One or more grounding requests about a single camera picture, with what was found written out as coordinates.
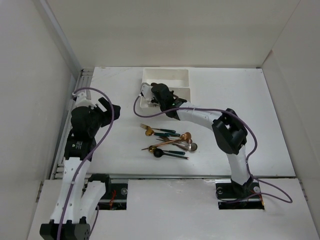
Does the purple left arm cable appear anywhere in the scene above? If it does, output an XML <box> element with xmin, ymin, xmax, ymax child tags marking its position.
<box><xmin>56</xmin><ymin>86</ymin><xmax>115</xmax><ymax>240</ymax></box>

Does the copper round spoon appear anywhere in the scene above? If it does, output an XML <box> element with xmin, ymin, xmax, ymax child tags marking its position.
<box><xmin>142</xmin><ymin>132</ymin><xmax>193</xmax><ymax>151</ymax></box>

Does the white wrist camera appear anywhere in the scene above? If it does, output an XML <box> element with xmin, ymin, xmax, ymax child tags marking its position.
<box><xmin>140</xmin><ymin>82</ymin><xmax>154</xmax><ymax>103</ymax></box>
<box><xmin>72</xmin><ymin>90</ymin><xmax>98</xmax><ymax>109</ymax></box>

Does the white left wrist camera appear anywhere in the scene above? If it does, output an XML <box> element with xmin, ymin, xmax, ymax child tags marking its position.
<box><xmin>72</xmin><ymin>90</ymin><xmax>98</xmax><ymax>109</ymax></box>

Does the gold round spoon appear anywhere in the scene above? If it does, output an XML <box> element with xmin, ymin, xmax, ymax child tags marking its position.
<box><xmin>148</xmin><ymin>145</ymin><xmax>157</xmax><ymax>153</ymax></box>

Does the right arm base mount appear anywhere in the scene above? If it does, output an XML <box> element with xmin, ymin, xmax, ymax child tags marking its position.
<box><xmin>215</xmin><ymin>179</ymin><xmax>265</xmax><ymax>210</ymax></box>

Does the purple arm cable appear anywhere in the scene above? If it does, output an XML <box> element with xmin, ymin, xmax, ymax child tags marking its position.
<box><xmin>56</xmin><ymin>86</ymin><xmax>115</xmax><ymax>240</ymax></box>
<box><xmin>133</xmin><ymin>94</ymin><xmax>294</xmax><ymax>204</ymax></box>

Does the silver round spoon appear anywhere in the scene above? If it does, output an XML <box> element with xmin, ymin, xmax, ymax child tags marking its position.
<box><xmin>174</xmin><ymin>142</ymin><xmax>198</xmax><ymax>152</ymax></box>

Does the gold spoon green handle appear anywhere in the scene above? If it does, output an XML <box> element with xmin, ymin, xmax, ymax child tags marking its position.
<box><xmin>145</xmin><ymin>127</ymin><xmax>177</xmax><ymax>137</ymax></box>

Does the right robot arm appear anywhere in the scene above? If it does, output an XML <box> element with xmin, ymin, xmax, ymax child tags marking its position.
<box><xmin>148</xmin><ymin>83</ymin><xmax>253</xmax><ymax>197</ymax></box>

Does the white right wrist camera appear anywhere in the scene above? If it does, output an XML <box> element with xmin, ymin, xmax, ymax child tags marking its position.
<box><xmin>140</xmin><ymin>82</ymin><xmax>154</xmax><ymax>103</ymax></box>

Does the black round spoon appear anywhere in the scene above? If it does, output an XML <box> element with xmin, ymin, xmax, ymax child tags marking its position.
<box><xmin>153</xmin><ymin>148</ymin><xmax>189</xmax><ymax>160</ymax></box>

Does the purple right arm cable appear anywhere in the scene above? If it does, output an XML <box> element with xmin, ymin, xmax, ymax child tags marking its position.
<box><xmin>133</xmin><ymin>94</ymin><xmax>294</xmax><ymax>204</ymax></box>

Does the white near container tray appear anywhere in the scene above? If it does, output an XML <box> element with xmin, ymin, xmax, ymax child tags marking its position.
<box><xmin>139</xmin><ymin>87</ymin><xmax>191</xmax><ymax>109</ymax></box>

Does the gold fork green handle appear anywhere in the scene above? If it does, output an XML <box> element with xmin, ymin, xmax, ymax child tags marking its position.
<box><xmin>140</xmin><ymin>123</ymin><xmax>180</xmax><ymax>137</ymax></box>

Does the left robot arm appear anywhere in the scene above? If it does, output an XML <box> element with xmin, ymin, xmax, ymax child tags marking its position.
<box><xmin>39</xmin><ymin>97</ymin><xmax>121</xmax><ymax>240</ymax></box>

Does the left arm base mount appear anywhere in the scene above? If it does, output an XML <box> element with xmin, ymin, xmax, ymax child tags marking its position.
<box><xmin>82</xmin><ymin>174</ymin><xmax>128</xmax><ymax>211</ymax></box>

